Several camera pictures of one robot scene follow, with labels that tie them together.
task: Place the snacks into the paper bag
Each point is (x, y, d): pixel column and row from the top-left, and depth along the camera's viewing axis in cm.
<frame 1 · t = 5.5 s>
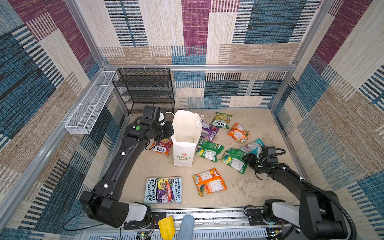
left hand: (175, 127, 74), fingers closed
right hand: (245, 162, 90), fingers open
white paper bag: (187, 131, 99), point 9 cm above the table
treehouse paperback book: (163, 190, 83), point 2 cm above the table
large orange fruits candy bag: (209, 181, 85), point 3 cm above the table
pink yellow Fox's candy bag: (163, 146, 98), point 4 cm above the table
purple berries candy bag: (208, 131, 107), point 3 cm above the table
yellow green Fox's candy bag: (221, 120, 111), point 5 cm above the table
small orange candy bag: (238, 132, 104), point 5 cm above the table
green spring tea candy bag: (208, 149, 98), point 3 cm above the table
green candy bag: (234, 158, 93), point 4 cm above the table
teal candy bag: (254, 147, 98), point 3 cm above the table

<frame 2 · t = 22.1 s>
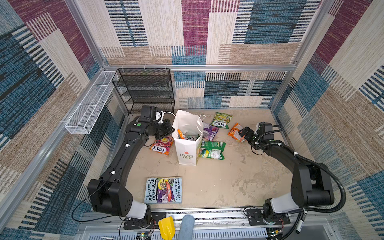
left hand: (176, 126, 78), fingers closed
right hand: (243, 136, 92), fingers open
large orange fruits candy bag: (181, 134, 83), point 21 cm above the table
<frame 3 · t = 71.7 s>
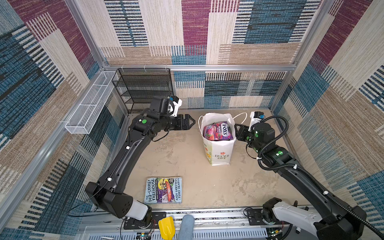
left hand: (190, 120, 70), fingers open
right hand: (237, 127, 75), fingers open
white paper bag: (218, 152, 81), point 16 cm above the table
purple berries candy bag: (218, 131, 83), point 22 cm above the table
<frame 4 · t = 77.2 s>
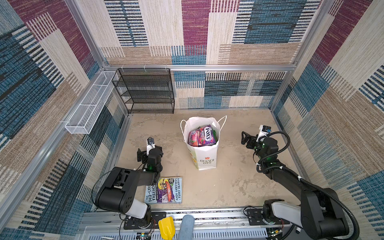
left hand: (146, 145, 90), fingers open
right hand: (249, 135, 87), fingers open
white paper bag: (205, 157, 79), point 17 cm above the table
purple berries candy bag: (203, 136, 81), point 22 cm above the table
